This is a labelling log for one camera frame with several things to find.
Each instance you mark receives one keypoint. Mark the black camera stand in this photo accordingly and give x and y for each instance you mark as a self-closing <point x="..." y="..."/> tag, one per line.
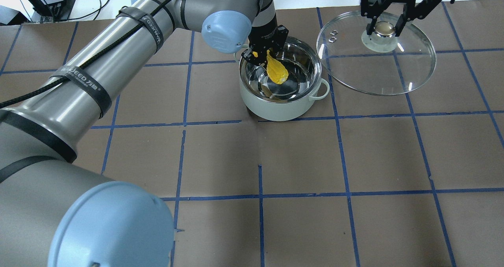
<point x="41" y="11"/>

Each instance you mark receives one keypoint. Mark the pale green metal pot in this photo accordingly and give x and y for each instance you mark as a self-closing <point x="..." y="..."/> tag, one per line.
<point x="291" y="99"/>

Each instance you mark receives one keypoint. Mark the brown paper table mat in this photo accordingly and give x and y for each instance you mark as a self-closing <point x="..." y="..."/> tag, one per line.
<point x="358" y="180"/>

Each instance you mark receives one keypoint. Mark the glass pot lid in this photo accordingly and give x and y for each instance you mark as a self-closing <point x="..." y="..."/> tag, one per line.
<point x="376" y="63"/>

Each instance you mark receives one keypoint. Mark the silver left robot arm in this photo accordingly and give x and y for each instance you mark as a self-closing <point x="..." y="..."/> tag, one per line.
<point x="56" y="214"/>

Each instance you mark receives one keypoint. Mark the yellow corn cob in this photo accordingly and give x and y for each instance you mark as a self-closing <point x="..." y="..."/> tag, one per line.
<point x="276" y="71"/>

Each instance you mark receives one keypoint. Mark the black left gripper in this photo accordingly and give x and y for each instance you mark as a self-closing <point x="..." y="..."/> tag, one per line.
<point x="267" y="30"/>

